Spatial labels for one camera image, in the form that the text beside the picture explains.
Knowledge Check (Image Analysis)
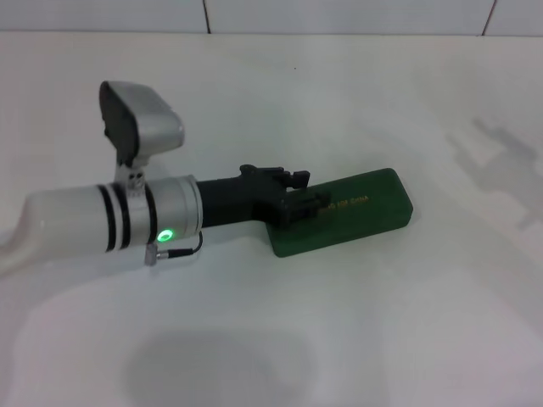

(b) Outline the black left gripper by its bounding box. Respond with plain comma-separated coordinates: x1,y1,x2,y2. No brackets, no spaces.
198,164,333,231

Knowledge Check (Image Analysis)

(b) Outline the green glasses case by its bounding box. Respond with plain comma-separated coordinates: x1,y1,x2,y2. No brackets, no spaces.
265,167,416,259

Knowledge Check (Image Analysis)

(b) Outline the left gripper cable with plug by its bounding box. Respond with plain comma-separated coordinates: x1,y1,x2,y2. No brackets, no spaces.
143,231,204,269

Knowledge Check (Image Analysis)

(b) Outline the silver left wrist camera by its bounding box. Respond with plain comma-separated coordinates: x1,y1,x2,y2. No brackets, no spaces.
98,80,187,198

